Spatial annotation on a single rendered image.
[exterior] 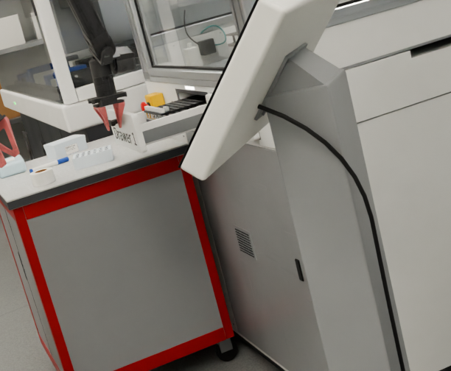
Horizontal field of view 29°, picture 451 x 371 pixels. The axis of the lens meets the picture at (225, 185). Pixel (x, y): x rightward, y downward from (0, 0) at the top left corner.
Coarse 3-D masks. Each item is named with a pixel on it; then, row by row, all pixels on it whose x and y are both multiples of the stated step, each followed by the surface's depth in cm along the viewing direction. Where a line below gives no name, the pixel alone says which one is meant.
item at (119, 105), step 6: (114, 96) 247; (102, 102) 246; (108, 102) 247; (114, 102) 248; (120, 102) 248; (114, 108) 253; (120, 108) 249; (120, 114) 250; (120, 120) 251; (120, 126) 252
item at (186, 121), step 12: (192, 108) 250; (204, 108) 251; (144, 120) 270; (156, 120) 246; (168, 120) 248; (180, 120) 249; (192, 120) 250; (144, 132) 245; (156, 132) 247; (168, 132) 248; (180, 132) 249
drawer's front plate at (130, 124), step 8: (112, 112) 262; (128, 112) 250; (128, 120) 246; (136, 120) 242; (112, 128) 269; (120, 128) 259; (128, 128) 249; (136, 128) 243; (128, 136) 252; (136, 136) 244; (120, 144) 266; (128, 144) 256; (144, 144) 244
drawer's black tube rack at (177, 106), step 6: (192, 96) 270; (198, 96) 266; (204, 96) 263; (174, 102) 267; (180, 102) 265; (186, 102) 260; (192, 102) 257; (198, 102) 254; (204, 102) 255; (174, 108) 255; (180, 108) 252; (186, 108) 263; (150, 120) 264
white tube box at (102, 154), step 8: (80, 152) 284; (88, 152) 280; (96, 152) 277; (104, 152) 277; (112, 152) 282; (80, 160) 276; (88, 160) 277; (96, 160) 277; (104, 160) 277; (80, 168) 277
